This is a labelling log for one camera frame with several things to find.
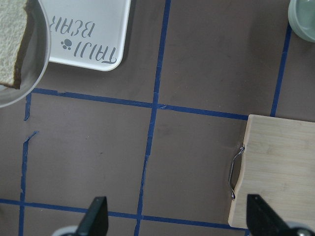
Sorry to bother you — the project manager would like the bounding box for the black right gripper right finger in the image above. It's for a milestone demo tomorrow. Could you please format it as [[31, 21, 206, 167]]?
[[246, 194, 292, 236]]

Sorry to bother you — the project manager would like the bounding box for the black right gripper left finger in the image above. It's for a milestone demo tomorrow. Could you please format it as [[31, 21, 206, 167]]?
[[76, 197, 109, 236]]

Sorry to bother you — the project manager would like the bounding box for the cream round plate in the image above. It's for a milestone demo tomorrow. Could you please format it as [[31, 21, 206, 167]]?
[[0, 0, 51, 108]]

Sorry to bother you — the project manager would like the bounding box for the bread slice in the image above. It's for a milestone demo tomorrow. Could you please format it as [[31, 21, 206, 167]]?
[[0, 0, 36, 89]]

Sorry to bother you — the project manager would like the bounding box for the wooden cutting board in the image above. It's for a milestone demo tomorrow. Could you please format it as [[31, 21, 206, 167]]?
[[228, 114, 315, 230]]

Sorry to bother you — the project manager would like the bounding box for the cream bear serving tray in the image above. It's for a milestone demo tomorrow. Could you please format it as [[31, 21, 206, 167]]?
[[42, 0, 131, 71]]

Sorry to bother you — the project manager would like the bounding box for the green bowl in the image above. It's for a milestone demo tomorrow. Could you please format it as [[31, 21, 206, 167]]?
[[288, 0, 315, 43]]

